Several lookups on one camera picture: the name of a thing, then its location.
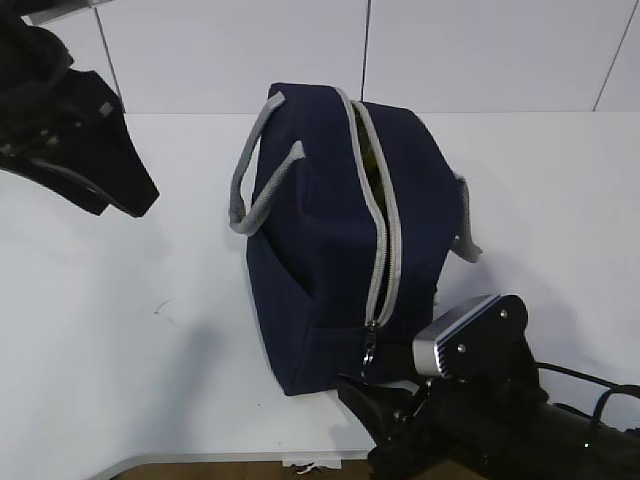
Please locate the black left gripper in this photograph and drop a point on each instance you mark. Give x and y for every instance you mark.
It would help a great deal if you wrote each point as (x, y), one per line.
(52, 111)

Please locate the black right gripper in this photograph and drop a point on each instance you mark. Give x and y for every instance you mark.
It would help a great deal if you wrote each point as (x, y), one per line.
(486, 425)

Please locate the navy blue lunch bag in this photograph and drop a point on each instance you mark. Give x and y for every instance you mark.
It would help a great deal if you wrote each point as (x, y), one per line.
(350, 210)

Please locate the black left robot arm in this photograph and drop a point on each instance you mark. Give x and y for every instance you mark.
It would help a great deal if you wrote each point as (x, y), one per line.
(20, 10)

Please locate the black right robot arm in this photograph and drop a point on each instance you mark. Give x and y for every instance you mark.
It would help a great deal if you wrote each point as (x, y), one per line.
(582, 446)

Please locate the white tape label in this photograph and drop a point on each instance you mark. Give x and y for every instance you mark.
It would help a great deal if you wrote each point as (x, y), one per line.
(304, 466)

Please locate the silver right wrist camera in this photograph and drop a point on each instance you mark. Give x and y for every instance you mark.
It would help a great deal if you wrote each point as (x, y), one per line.
(476, 339)

